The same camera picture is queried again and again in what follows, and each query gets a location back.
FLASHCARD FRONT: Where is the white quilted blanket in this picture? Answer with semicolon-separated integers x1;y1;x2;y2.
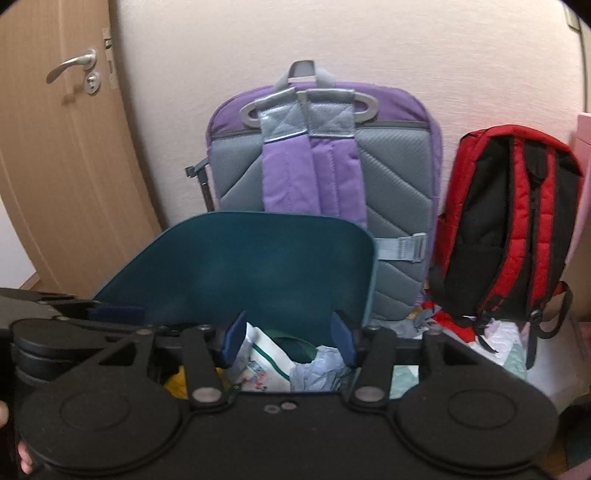
471;318;578;402

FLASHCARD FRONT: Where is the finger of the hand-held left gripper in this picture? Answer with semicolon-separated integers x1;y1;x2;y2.
34;290;145;325

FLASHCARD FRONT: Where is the red and black backpack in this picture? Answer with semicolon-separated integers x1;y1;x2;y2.
427;124;585;370

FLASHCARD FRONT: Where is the silver door handle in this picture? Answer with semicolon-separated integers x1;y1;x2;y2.
45;48;99;85

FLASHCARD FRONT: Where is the purple and grey backpack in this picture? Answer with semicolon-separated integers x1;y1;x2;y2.
185;60;444;324

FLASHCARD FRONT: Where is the teal trash bin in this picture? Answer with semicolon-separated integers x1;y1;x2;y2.
92;211;382;365

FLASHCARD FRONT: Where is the person's left hand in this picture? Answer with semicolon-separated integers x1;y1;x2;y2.
0;401;35;476

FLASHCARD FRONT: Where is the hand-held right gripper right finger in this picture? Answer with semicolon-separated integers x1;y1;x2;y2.
329;309;485;409

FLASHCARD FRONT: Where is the yellow wrapper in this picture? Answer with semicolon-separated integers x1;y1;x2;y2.
164;367;236;400

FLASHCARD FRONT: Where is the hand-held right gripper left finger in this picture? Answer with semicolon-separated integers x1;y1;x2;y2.
95;310;249;409

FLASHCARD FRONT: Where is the red and white cloth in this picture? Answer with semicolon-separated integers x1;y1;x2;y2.
416;300;477;343

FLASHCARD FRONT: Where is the blue-grey crumpled wrapper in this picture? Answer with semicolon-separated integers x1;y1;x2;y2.
290;346;354;393

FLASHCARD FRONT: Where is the dark green wrapper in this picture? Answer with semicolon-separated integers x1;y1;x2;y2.
272;336;319;365

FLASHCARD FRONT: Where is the beige wooden door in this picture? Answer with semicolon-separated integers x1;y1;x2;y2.
0;0;162;301

